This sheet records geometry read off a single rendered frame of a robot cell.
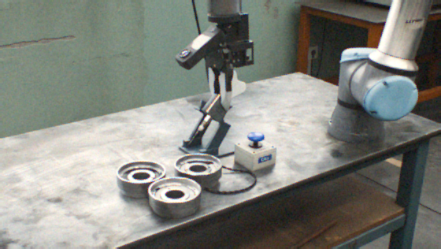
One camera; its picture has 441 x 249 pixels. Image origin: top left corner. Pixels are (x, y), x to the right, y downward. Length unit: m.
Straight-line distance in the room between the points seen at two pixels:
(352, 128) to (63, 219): 0.76
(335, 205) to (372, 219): 0.12
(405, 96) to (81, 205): 0.75
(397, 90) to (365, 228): 0.46
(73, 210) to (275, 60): 2.54
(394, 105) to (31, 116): 1.90
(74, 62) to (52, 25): 0.21
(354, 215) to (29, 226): 0.92
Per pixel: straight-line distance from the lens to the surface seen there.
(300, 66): 3.58
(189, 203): 1.15
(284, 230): 1.61
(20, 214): 1.23
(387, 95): 1.36
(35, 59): 2.80
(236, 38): 1.29
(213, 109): 1.30
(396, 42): 1.37
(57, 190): 1.30
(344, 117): 1.53
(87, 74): 2.92
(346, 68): 1.51
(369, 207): 1.76
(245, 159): 1.35
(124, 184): 1.23
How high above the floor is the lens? 1.41
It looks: 22 degrees down
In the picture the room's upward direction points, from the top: 1 degrees clockwise
